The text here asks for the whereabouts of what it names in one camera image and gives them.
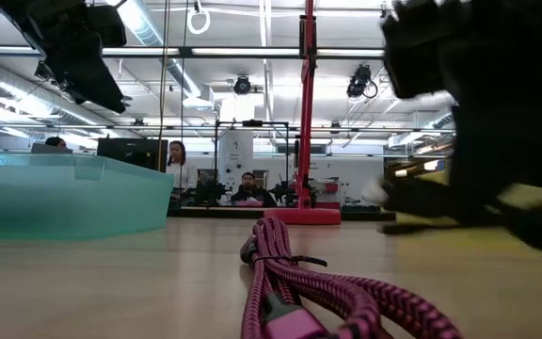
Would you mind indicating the black computer monitor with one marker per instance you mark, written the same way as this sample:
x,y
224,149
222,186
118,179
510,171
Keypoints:
x,y
130,150

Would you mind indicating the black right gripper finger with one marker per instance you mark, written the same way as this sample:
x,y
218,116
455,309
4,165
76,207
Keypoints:
x,y
511,146

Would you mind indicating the teal translucent plastic bin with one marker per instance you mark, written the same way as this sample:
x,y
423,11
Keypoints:
x,y
64,202

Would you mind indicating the black frame-mounted camera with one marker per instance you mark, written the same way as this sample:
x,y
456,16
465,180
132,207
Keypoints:
x,y
359,80

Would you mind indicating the black overhead frame beam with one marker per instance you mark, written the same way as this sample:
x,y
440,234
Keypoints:
x,y
184,51

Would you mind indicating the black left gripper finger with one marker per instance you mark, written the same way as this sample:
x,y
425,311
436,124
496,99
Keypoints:
x,y
87,75

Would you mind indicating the red camera stand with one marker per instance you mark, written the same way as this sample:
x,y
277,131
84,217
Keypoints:
x,y
307,117

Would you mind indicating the small black robot arm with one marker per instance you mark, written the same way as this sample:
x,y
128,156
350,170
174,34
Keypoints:
x,y
284,193
212,192

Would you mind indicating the black overhead camera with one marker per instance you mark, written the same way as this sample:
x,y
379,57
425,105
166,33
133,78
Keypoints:
x,y
242,85

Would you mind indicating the person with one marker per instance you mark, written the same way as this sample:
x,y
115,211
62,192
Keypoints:
x,y
179,155
248,181
56,141

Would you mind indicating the red tool cart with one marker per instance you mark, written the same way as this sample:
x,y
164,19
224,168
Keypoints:
x,y
329,188

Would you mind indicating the white pillar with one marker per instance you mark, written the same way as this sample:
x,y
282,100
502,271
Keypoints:
x,y
235,155

